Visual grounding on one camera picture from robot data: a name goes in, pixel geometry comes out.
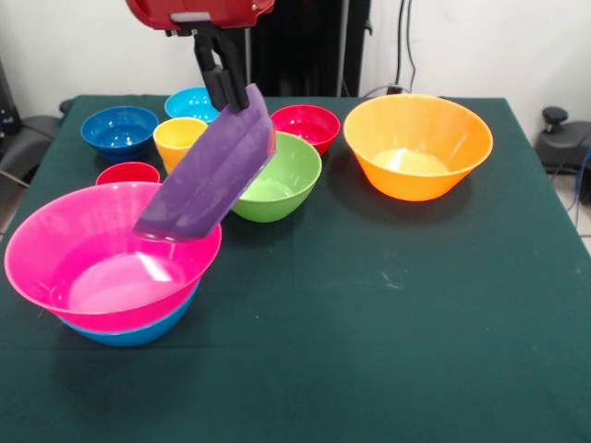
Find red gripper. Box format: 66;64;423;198
125;0;276;114

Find purple bowl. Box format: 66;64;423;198
132;82;277;245

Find green bowl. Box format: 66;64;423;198
230;131;323;224

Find large pink bowl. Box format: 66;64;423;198
4;181;223;333

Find small light blue bowl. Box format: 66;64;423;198
163;86;221;125

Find yellow cup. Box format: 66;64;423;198
152;116;210;175

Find small red bowl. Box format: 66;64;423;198
270;104;342;157

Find small dark blue bowl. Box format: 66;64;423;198
80;105;161;162

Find red cup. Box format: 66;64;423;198
95;161;162;186

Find large orange bowl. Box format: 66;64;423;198
343;93;495;203

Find black chair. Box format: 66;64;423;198
0;57;64;188

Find large light blue bowl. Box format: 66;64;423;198
57;281;202;348

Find black knobbed device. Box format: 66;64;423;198
534;106;591;207

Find dark green tablecloth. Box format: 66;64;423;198
0;94;591;443

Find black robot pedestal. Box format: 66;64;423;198
220;0;387;98

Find black wall cable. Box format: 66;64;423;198
359;0;419;98

